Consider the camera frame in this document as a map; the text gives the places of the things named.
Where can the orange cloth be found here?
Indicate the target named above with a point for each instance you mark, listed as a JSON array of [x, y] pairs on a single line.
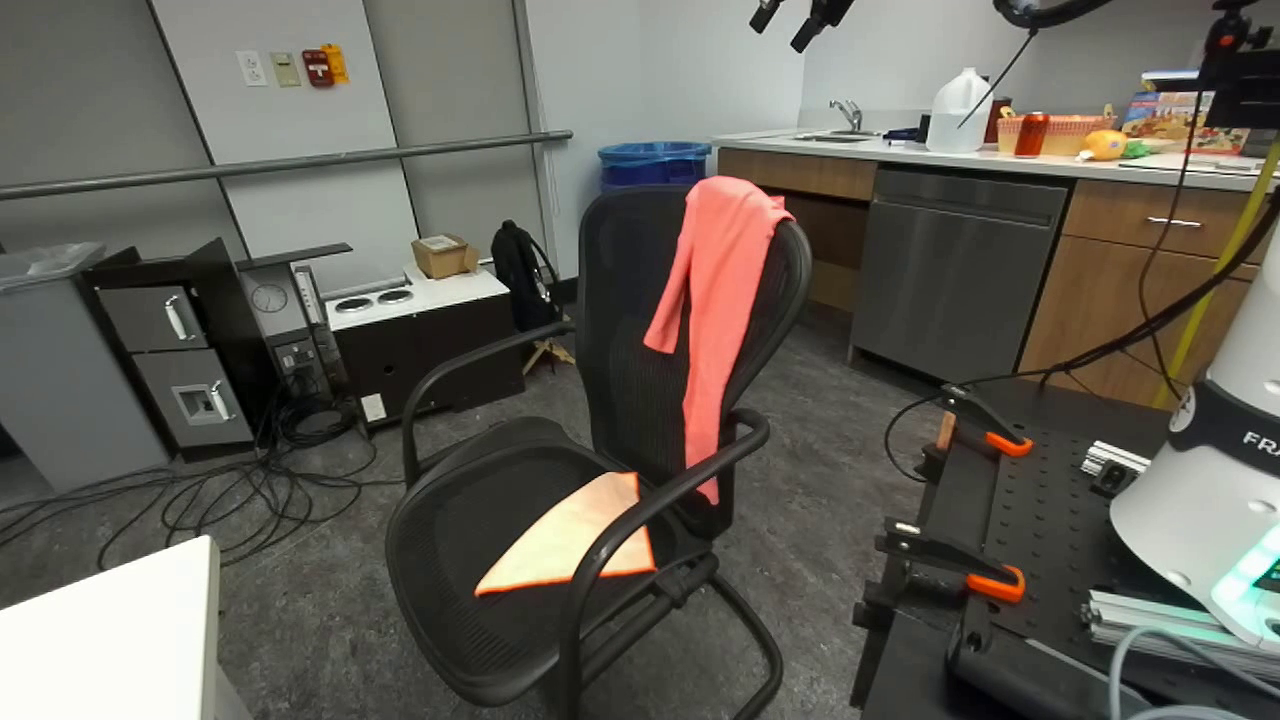
[[713, 293]]

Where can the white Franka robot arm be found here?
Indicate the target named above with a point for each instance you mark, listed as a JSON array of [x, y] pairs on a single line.
[[1202, 493]]

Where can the black mesh chair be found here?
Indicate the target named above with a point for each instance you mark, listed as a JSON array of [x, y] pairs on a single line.
[[625, 306]]

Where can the chrome faucet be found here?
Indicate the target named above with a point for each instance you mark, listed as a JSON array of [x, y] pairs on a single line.
[[849, 117]]

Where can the white plastic jug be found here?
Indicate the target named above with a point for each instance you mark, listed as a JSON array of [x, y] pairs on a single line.
[[962, 114]]

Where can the blue recycling bin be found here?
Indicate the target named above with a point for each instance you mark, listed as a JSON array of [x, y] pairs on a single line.
[[652, 160]]

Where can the red cup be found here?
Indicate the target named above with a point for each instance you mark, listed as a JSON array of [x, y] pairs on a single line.
[[1032, 135]]

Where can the stainless steel dishwasher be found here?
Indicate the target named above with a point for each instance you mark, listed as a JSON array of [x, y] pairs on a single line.
[[953, 280]]

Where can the orange fruit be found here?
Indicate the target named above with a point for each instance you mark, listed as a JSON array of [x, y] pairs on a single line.
[[1102, 146]]

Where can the black backpack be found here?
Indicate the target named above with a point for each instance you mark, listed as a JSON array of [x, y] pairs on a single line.
[[522, 275]]

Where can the small cardboard box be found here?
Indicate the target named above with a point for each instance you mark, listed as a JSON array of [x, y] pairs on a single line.
[[447, 258]]

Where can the wooden kitchen cabinet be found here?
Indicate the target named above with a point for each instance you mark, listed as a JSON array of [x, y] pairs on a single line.
[[1135, 280]]

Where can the black device on pole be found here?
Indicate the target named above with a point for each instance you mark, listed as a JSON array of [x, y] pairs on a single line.
[[1247, 74]]

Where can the red fire alarm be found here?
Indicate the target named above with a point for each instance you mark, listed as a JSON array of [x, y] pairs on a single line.
[[326, 64]]

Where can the low black white-topped bench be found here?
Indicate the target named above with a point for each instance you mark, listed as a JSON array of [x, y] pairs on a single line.
[[415, 325]]

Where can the black perforated breadboard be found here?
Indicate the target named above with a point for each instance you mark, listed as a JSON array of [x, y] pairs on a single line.
[[1043, 520]]

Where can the light orange seat sheet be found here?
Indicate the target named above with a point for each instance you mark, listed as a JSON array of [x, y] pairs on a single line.
[[566, 540]]

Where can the black drawer cabinet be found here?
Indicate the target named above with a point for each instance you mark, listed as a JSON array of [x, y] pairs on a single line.
[[180, 363]]

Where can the white table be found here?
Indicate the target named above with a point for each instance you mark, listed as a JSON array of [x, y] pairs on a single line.
[[104, 643]]

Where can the beige wall plate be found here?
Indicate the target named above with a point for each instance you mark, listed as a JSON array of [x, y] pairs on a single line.
[[285, 71]]

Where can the white light switch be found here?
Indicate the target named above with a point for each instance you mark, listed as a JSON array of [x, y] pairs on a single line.
[[252, 64]]

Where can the grey wall rail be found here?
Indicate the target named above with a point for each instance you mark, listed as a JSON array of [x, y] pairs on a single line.
[[265, 164]]

